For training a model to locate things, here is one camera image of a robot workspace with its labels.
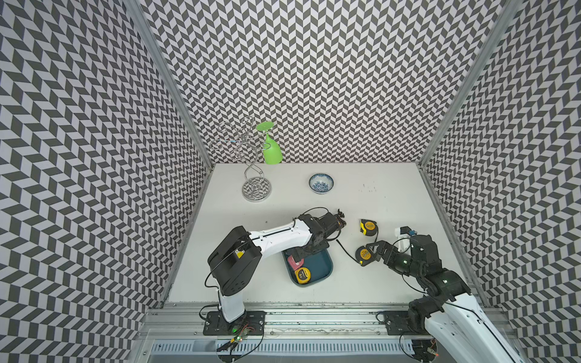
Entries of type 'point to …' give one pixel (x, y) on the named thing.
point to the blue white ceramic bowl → (321, 183)
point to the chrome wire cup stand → (256, 188)
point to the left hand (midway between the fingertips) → (311, 252)
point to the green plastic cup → (272, 153)
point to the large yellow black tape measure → (368, 227)
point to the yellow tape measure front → (302, 275)
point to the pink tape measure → (295, 265)
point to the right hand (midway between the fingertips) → (373, 256)
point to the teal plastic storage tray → (320, 265)
